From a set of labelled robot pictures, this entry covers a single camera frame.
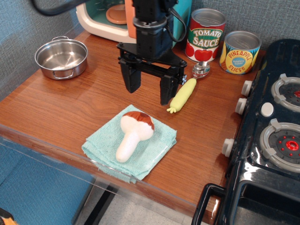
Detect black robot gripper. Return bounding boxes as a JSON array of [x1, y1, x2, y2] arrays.
[[117, 21, 187, 105]]

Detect plush white brown mushroom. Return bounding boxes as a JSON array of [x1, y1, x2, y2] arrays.
[[115, 111, 155, 163]]

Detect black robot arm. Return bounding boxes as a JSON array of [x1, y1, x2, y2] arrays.
[[117, 0, 187, 105]]

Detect toy microwave teal cream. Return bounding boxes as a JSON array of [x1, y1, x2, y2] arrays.
[[76, 0, 192, 46]]

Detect tomato sauce can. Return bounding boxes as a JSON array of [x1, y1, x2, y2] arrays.
[[186, 8, 226, 62]]

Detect stainless steel pot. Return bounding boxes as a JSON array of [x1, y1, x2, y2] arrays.
[[35, 36, 88, 80]]

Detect pineapple slices can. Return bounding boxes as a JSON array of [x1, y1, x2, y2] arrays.
[[219, 30, 262, 75]]

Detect dark toy stove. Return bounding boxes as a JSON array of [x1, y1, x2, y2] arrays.
[[192, 39, 300, 225]]

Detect orange plush object corner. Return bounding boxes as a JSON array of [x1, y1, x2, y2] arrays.
[[0, 217, 18, 225]]

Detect spoon with yellow-green handle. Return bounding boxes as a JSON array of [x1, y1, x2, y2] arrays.
[[167, 61, 210, 113]]

